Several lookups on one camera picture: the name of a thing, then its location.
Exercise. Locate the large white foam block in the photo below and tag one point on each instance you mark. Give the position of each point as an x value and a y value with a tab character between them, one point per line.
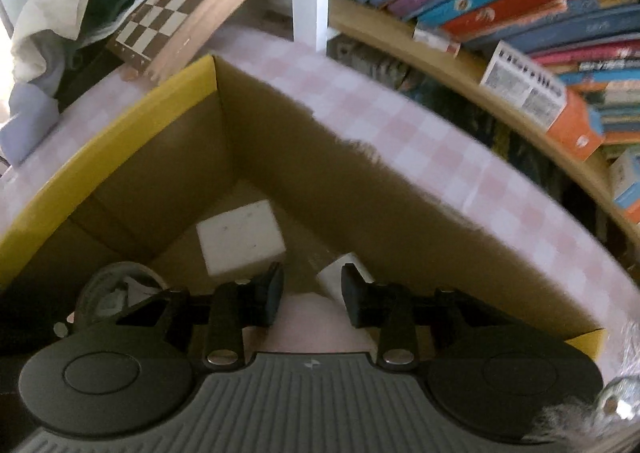
240	238

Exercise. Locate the pile of clothes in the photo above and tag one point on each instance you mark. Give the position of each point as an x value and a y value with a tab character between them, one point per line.
55	13

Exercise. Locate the orange and white carton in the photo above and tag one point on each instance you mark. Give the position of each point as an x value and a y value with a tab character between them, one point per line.
545	103

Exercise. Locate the yellow cardboard box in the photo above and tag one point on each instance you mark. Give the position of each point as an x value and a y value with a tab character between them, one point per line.
150	193

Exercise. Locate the silver tape roll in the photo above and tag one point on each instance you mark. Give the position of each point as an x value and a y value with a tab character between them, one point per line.
92	290

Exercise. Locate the small white foam block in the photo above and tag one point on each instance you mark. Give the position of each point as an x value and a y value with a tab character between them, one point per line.
330	275

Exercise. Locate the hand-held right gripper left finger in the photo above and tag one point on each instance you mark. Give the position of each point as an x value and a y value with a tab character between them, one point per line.
271	293

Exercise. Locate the pink plush pig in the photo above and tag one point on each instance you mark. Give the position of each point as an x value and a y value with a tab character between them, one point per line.
320	328

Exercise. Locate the wooden chessboard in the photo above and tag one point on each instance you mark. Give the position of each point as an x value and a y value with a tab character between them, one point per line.
195	3

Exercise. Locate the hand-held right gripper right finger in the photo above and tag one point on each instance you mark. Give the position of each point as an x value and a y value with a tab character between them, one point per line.
354	295

